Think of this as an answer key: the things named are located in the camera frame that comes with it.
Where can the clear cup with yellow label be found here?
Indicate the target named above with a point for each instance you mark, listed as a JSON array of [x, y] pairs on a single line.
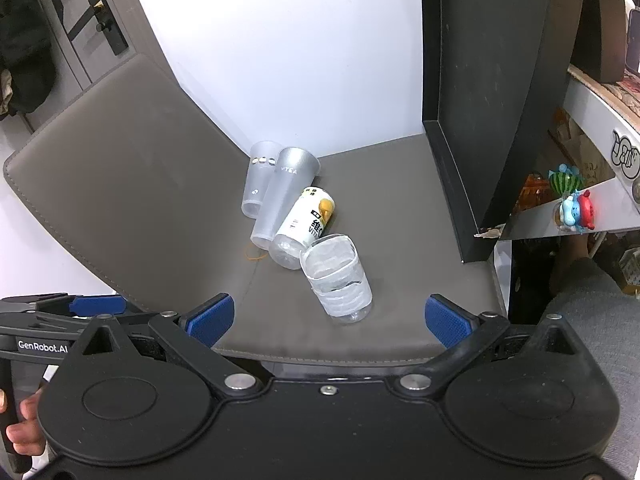
[[302, 227]]

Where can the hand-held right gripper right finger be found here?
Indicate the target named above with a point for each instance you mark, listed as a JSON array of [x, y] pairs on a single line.
[[444, 322]]

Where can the blue and red toy figure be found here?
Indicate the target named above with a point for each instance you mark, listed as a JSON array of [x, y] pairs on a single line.
[[577, 212]]

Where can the watermelon toy figure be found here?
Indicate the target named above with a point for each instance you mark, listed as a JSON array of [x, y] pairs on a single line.
[[565, 180]]

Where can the orange rubber band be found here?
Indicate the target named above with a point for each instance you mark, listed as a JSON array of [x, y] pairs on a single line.
[[254, 256]]

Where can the black panel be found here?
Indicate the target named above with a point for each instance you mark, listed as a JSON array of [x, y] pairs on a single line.
[[490, 85]]

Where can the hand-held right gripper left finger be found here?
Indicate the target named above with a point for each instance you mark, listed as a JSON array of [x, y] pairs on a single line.
[[211, 319]]

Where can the grey door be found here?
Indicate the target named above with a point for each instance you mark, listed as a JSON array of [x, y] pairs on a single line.
[[75, 20]]

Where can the person's left hand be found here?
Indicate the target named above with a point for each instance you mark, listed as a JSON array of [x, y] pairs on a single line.
[[27, 422]]

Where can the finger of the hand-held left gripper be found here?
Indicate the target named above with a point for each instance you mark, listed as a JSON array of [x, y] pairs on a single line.
[[97, 305]]

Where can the dark hanging clothes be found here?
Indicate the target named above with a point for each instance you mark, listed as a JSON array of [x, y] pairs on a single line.
[[22, 50]]

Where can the clear cup with white sleeve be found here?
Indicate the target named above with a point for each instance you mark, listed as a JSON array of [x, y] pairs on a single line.
[[336, 280]]

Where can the frosted cup with white dots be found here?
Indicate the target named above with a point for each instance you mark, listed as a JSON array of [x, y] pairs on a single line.
[[257, 175]]

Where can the grey leather mat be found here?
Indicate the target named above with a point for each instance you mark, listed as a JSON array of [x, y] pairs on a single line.
[[150, 175]]

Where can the frosted grey plastic cup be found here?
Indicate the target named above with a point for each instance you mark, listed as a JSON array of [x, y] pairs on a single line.
[[282, 187]]

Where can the white shelf with sticker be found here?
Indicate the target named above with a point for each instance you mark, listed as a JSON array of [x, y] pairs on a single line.
[[600, 125]]

